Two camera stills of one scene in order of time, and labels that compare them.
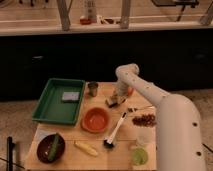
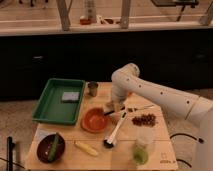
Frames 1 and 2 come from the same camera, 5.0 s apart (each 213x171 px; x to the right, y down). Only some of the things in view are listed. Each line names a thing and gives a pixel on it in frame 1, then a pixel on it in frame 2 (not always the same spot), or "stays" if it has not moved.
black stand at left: x=9 y=154 stays
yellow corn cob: x=86 y=148 stays
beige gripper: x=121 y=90 to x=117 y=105
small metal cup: x=92 y=88 stays
